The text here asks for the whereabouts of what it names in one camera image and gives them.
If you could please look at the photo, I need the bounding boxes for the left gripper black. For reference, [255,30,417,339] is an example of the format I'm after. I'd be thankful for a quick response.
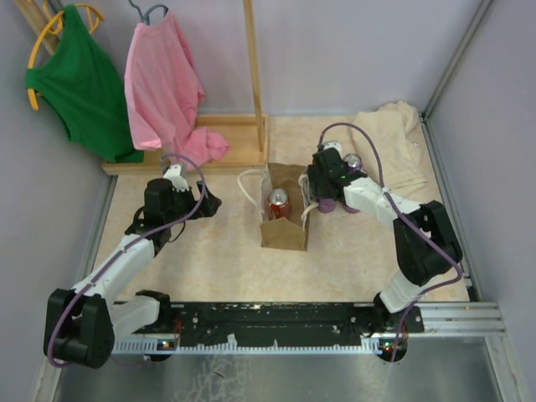
[165,180,222,225]

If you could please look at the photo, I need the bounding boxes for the purple can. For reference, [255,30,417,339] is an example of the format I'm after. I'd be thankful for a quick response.
[343,204,359,214]
[317,198,337,214]
[343,153,363,173]

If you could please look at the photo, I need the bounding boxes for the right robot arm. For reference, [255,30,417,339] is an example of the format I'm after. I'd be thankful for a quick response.
[307,146,462,332]

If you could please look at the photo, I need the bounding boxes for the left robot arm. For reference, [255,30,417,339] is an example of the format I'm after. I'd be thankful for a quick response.
[44,178,222,369]

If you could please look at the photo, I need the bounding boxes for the brown canvas tote bag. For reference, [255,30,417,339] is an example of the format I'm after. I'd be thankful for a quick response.
[237,162,318,251]

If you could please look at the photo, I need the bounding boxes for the red can middle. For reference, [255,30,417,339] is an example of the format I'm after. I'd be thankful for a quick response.
[267,188,291,220]

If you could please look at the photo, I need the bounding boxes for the beige cloth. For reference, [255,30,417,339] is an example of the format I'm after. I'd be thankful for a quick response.
[351,100,426,196]

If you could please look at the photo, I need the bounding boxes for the wooden clothes rack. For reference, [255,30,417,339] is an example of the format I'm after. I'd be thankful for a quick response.
[14,1,270,174]

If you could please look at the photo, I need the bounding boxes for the pink shirt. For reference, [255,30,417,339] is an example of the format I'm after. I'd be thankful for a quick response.
[124,11,230,166]

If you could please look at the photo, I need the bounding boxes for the green tank top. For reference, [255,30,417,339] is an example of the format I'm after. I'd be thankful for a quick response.
[25,4,143,163]

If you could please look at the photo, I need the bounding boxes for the grey hanger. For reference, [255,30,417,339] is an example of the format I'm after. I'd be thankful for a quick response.
[128,0,169,25]

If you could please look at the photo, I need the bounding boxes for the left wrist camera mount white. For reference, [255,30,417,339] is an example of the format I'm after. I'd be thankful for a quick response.
[162,163,190,192]

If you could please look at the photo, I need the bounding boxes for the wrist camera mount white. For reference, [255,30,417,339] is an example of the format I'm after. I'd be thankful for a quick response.
[162,163,190,192]
[321,141,343,154]

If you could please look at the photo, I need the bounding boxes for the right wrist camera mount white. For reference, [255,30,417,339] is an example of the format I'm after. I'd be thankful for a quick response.
[321,141,343,154]

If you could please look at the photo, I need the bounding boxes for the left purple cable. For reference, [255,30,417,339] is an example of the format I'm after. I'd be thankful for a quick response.
[44,153,209,369]

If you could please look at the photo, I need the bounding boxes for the purple cable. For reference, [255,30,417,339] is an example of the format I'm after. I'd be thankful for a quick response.
[44,153,209,369]
[317,121,465,363]

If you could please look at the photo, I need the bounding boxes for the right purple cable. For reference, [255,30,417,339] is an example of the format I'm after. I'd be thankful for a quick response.
[317,121,465,363]

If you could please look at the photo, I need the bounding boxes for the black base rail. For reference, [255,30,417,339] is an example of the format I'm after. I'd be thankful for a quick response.
[136,301,424,347]

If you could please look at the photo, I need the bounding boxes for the aluminium frame rail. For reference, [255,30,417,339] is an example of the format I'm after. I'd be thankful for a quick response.
[420,0,494,123]

